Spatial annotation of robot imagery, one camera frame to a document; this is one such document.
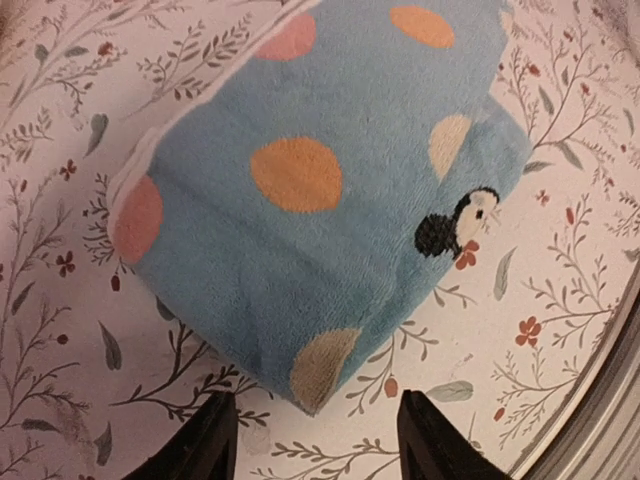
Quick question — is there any floral patterned table mat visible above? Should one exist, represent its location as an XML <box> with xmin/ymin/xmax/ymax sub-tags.
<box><xmin>1</xmin><ymin>1</ymin><xmax>639</xmax><ymax>479</ymax></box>

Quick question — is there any blue cartoon print towel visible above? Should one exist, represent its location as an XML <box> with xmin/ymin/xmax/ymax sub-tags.
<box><xmin>109</xmin><ymin>1</ymin><xmax>531</xmax><ymax>415</ymax></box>

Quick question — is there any aluminium front rail frame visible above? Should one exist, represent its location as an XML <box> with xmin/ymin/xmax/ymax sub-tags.
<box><xmin>510</xmin><ymin>271</ymin><xmax>639</xmax><ymax>479</ymax></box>

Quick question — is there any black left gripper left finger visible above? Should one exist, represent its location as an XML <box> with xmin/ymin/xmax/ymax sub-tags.
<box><xmin>125</xmin><ymin>392</ymin><xmax>238</xmax><ymax>480</ymax></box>

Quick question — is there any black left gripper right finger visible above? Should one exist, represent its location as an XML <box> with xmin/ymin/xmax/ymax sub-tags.
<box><xmin>397</xmin><ymin>390</ymin><xmax>510</xmax><ymax>480</ymax></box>

